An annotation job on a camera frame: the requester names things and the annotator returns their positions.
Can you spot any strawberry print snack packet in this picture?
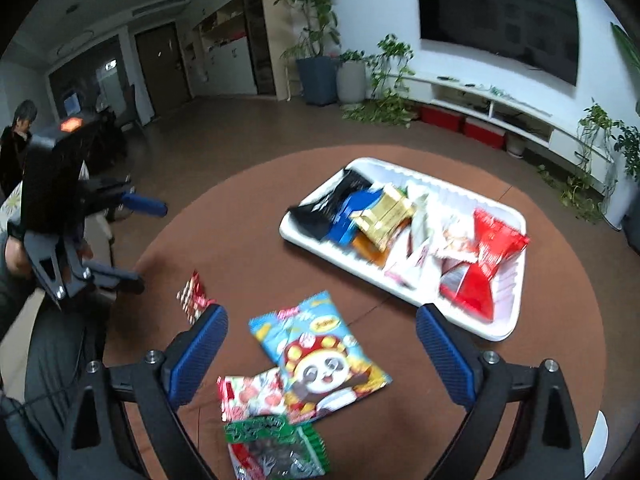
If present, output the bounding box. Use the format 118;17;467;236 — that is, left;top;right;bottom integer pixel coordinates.
217;367;286;422

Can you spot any dark red patterned snack packet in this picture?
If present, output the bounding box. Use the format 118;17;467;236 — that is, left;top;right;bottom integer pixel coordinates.
176;271;215;325

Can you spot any red snack bag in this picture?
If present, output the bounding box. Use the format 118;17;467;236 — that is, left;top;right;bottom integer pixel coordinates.
439;208;529;323

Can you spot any panda cartoon snack bag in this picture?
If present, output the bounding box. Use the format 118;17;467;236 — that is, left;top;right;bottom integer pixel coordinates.
248;292;392;424

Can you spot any gold snack packet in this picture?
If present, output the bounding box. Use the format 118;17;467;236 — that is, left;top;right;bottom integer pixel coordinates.
349;184;414;250

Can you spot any black snack bag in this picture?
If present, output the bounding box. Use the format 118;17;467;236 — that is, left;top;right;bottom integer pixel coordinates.
288;168;373;240

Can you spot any blue Tipo snack bag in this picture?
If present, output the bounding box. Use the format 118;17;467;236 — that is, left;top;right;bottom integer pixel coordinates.
326;187;385;247

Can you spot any pink snack bar packet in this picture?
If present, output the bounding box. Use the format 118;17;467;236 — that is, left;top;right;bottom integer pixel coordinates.
383;228;424;289

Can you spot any white orange snack packet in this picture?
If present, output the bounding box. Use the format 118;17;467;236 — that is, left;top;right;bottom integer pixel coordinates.
430;211;478;264

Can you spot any orange snack bar packet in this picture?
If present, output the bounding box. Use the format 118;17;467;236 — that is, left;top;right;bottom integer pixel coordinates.
352;232;395;268

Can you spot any person left hand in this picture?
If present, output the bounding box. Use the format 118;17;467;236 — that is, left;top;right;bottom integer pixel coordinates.
4;236;32;278

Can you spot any person in background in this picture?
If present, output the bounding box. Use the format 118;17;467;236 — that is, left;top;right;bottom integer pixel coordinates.
0;100;38;198

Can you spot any green dark snack packet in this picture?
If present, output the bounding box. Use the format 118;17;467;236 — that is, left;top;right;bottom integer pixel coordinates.
224;415;331;480

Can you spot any dark blue plant pot left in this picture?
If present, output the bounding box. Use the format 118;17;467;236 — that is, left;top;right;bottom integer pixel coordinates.
296;55;337;106

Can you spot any red storage box right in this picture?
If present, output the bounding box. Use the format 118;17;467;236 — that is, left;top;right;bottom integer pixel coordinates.
462;117;506;150

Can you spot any red storage box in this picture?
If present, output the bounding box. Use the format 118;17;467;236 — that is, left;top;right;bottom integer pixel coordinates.
462;117;506;150
419;105;464;133

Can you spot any white plant pot left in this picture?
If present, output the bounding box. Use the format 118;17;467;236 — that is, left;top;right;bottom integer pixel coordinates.
336;61;367;105

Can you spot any tall white plant pot right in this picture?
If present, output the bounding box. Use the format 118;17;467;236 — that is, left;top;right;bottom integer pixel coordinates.
604;155;639;231

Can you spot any red storage box left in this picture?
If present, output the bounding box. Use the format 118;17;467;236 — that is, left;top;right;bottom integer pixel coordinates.
419;105;464;133

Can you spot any white tv cabinet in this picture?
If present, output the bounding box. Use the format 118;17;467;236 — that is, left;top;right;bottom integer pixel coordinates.
402;75;615;185

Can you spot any wall mounted television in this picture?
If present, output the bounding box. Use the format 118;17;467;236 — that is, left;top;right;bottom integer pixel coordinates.
418;0;579;86

